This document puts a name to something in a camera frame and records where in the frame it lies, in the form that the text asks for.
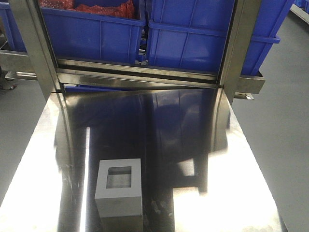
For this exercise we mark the gray hollow cube base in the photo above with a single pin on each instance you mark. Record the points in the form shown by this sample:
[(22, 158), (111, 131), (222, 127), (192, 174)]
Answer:
[(118, 190)]

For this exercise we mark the blue bin right of rack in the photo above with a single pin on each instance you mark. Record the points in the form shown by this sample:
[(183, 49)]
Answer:
[(191, 34)]

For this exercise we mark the blue bin with red items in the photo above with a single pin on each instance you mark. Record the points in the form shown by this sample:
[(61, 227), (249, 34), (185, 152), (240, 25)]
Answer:
[(92, 36)]

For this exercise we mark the red mesh bags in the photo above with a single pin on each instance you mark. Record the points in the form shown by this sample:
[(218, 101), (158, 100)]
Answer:
[(124, 10)]

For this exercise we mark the stainless steel rack frame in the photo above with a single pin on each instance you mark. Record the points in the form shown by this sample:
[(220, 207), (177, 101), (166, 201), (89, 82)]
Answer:
[(39, 62)]

